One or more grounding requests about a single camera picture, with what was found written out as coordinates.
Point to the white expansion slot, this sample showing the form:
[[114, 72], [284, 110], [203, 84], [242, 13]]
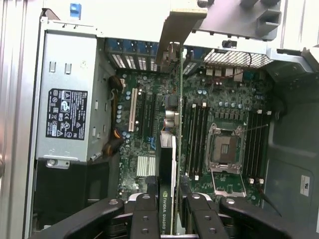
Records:
[[132, 109]]

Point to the blue case release latch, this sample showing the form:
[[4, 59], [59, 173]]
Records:
[[75, 10]]

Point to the thin locking lever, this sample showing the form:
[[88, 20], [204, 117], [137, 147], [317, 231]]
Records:
[[256, 127]]

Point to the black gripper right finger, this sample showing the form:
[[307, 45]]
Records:
[[207, 219]]

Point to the black expansion slot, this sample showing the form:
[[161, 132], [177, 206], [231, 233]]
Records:
[[142, 112], [152, 112]]

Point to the grey power supply unit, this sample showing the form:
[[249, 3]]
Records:
[[74, 74]]

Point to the black plastic air shroud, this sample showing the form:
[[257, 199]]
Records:
[[62, 189]]

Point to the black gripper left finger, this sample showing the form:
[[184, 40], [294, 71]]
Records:
[[144, 219]]

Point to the silver chipset heatsink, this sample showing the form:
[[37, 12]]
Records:
[[145, 166]]

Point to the black open PC case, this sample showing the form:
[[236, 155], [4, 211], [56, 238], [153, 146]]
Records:
[[286, 159]]

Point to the CPU socket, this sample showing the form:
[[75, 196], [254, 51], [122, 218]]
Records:
[[224, 147]]

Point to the metal socket cover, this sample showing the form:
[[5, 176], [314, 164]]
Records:
[[213, 183]]

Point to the green motherboard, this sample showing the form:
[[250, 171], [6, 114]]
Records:
[[224, 94]]

